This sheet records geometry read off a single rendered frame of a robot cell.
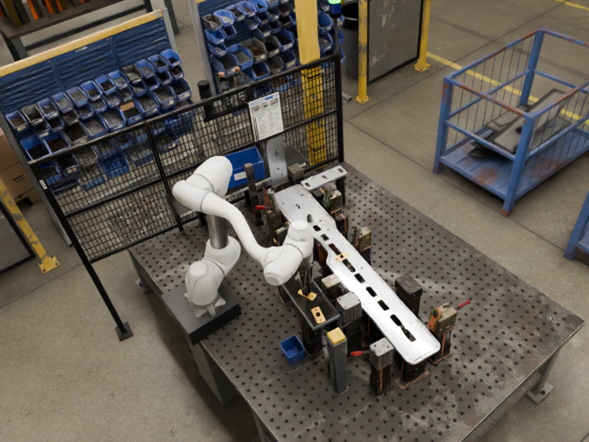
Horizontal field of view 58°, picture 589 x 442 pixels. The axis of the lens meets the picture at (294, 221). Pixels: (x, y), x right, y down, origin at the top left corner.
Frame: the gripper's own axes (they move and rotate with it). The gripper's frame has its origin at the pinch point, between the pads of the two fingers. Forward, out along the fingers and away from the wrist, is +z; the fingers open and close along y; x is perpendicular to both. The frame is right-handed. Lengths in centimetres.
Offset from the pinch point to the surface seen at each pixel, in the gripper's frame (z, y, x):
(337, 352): 11.5, -14.4, -26.2
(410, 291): 18, 36, -35
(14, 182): 93, 14, 339
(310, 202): 20, 67, 46
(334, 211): 27, 73, 34
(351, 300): 9.0, 11.2, -17.5
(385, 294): 20.0, 30.1, -24.9
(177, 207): 18, 19, 110
